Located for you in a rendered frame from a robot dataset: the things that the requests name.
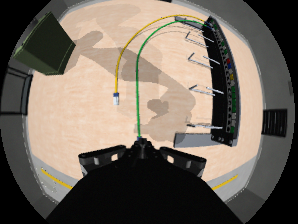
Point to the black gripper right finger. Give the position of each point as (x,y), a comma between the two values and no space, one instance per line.
(189,162)

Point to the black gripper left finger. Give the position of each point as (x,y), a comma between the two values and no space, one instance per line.
(95,159)

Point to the grey ethernet plug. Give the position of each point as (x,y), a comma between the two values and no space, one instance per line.
(116,95)

